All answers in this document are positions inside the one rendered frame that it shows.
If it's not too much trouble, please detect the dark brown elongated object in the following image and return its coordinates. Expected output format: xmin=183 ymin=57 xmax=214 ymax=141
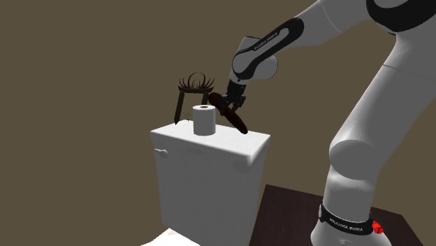
xmin=208 ymin=92 xmax=249 ymax=135

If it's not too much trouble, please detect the white toilet paper roll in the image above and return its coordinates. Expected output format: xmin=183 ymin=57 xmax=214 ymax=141
xmin=192 ymin=104 xmax=217 ymax=137

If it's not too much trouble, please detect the dark brown plant stand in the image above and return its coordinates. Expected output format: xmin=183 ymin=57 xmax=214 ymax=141
xmin=173 ymin=71 xmax=216 ymax=126

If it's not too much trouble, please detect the dark robot stand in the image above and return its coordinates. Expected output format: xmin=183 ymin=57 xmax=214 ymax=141
xmin=248 ymin=184 xmax=425 ymax=246

